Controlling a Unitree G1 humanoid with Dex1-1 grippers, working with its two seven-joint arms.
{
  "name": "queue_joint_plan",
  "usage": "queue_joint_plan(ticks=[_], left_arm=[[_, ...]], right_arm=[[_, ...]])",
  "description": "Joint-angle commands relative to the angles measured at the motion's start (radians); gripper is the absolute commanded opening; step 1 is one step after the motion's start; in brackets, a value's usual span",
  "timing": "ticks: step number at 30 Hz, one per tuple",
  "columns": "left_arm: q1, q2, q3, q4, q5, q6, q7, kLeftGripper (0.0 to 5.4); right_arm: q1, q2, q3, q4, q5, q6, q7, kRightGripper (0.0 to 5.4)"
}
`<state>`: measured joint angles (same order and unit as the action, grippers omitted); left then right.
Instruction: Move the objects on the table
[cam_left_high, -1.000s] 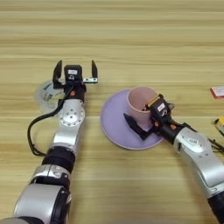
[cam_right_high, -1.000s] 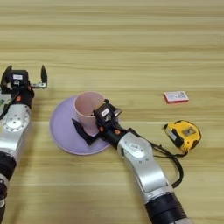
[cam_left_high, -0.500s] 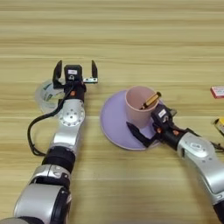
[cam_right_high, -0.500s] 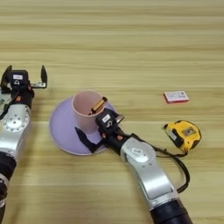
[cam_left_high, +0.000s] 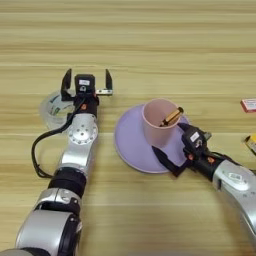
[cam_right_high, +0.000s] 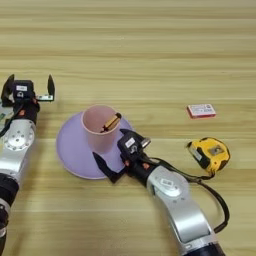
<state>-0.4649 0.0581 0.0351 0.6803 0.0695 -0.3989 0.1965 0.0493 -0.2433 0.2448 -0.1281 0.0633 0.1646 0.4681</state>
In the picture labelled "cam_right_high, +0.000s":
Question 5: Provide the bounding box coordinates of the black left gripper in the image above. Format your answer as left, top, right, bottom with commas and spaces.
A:
0, 73, 56, 124

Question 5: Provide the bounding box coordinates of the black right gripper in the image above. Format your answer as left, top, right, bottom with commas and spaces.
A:
92, 128, 158, 186

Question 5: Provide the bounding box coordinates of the pink plastic cup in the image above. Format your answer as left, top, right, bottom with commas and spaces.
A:
81, 104, 123, 155

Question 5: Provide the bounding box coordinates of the brown stick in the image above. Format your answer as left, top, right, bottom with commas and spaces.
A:
99, 112, 123, 134

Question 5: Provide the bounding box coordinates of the yellow black tape measure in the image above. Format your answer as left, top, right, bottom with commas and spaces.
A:
185, 136, 231, 181

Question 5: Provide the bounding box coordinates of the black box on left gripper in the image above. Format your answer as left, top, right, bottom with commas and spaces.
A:
12, 79, 35, 100

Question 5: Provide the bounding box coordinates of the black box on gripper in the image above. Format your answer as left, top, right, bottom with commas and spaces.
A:
117, 131, 145, 158
12, 79, 35, 100

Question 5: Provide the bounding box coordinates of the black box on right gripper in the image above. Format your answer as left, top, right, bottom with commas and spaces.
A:
117, 131, 145, 158

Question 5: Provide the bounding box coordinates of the purple round plate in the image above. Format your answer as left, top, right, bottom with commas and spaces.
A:
55, 111, 134, 180

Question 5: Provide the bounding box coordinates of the small red white box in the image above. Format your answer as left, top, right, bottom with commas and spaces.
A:
186, 103, 217, 120

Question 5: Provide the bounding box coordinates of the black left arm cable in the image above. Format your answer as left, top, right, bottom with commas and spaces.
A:
0, 106, 21, 138

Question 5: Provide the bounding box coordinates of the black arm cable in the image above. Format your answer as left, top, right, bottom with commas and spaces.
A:
146, 156, 231, 234
0, 106, 21, 138

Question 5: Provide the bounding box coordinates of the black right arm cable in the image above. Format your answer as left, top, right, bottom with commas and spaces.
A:
146, 156, 231, 234

